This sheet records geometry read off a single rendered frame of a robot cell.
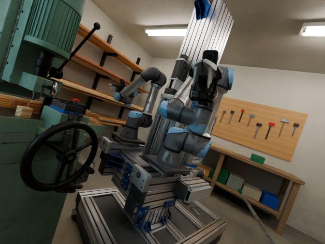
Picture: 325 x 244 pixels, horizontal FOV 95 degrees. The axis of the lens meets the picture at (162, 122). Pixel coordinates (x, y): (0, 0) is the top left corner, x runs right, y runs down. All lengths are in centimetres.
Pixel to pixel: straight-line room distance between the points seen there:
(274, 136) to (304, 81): 114
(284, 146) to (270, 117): 57
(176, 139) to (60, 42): 74
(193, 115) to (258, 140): 297
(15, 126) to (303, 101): 381
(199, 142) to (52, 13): 90
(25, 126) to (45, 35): 39
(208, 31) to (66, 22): 90
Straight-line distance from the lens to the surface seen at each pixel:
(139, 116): 125
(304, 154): 365
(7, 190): 92
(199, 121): 61
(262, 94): 370
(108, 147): 120
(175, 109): 63
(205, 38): 129
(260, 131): 354
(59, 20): 91
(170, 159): 90
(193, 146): 86
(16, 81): 102
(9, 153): 83
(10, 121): 78
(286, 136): 358
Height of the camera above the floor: 108
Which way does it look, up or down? 2 degrees down
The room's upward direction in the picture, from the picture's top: 19 degrees clockwise
